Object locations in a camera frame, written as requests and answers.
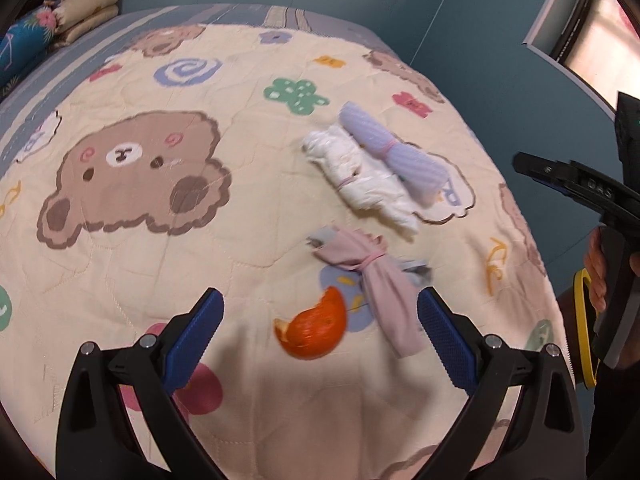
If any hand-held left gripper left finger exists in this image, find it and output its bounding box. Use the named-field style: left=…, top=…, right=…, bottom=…
left=55, top=287, right=226, bottom=480

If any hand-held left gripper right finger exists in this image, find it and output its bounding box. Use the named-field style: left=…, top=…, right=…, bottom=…
left=416, top=286, right=587, bottom=480

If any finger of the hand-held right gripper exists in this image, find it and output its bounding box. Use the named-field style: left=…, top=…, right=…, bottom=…
left=512, top=152, right=581, bottom=198

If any pink cloth bundle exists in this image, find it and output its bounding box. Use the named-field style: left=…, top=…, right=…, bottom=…
left=306, top=227, right=432, bottom=358

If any yellow rimmed black bin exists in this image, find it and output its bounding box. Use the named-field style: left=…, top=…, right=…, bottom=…
left=571, top=268, right=640, bottom=441

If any orange peel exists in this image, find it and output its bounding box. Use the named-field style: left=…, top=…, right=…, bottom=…
left=274, top=286, right=348, bottom=361

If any person's right hand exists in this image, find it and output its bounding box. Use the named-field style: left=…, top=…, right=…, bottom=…
left=584, top=227, right=608, bottom=313

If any lavender rolled cloth bundle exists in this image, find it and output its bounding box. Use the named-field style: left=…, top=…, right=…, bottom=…
left=339, top=101, right=448, bottom=206

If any printed bear blanket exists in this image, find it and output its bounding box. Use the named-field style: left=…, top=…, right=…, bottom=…
left=0, top=20, right=571, bottom=480

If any white rolled cloth bundle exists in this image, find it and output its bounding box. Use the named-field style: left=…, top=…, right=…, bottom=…
left=302, top=126, right=421, bottom=235

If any blue floral pillow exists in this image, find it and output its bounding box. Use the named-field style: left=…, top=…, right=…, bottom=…
left=0, top=2, right=58, bottom=96

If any beige folded quilt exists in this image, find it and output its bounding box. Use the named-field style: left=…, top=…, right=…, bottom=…
left=44, top=0, right=123, bottom=50

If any window frame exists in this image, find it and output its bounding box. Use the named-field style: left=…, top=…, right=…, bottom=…
left=522, top=0, right=640, bottom=126

